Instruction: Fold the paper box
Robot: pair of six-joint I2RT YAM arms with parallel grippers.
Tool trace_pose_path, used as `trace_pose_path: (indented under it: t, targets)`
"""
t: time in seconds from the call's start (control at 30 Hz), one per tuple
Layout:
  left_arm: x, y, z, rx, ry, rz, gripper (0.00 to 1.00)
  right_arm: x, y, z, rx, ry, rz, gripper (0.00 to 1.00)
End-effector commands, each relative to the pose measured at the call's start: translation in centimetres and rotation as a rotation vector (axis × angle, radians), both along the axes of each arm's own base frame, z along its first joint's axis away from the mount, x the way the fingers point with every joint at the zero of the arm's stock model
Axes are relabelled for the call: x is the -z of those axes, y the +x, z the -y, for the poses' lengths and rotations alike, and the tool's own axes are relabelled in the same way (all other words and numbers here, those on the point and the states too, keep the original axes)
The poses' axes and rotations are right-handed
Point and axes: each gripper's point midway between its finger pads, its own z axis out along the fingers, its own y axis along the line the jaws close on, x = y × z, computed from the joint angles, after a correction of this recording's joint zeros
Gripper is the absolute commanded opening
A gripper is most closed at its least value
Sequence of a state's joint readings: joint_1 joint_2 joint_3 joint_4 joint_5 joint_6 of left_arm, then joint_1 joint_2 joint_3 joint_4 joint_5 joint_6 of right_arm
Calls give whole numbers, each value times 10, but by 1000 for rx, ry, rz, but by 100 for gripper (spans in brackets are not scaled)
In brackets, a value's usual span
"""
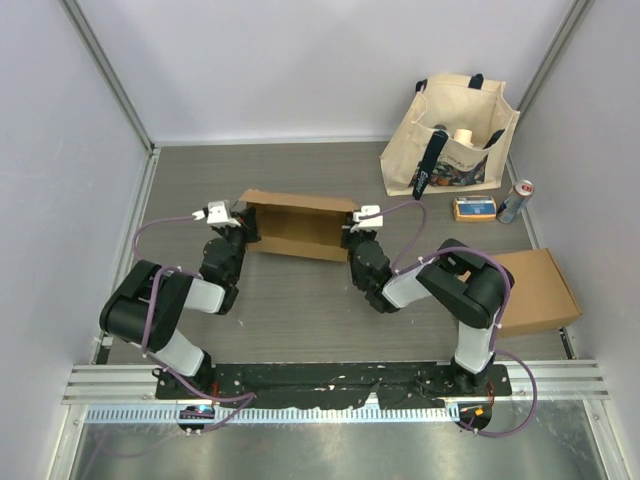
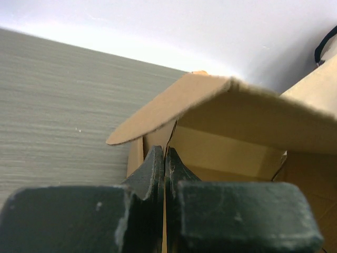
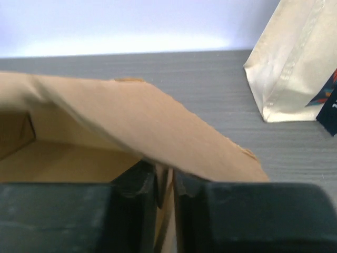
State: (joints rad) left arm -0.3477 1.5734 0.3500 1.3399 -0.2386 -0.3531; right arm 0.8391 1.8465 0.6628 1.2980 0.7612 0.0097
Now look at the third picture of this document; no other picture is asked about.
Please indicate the beige canvas tote bag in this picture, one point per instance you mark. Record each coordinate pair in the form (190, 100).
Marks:
(292, 69)

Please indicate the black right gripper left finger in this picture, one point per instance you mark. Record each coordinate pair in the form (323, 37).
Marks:
(118, 216)

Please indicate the spare cardboard sheet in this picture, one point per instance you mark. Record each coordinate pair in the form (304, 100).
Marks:
(82, 130)

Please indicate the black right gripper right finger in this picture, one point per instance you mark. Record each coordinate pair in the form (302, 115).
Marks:
(252, 217)

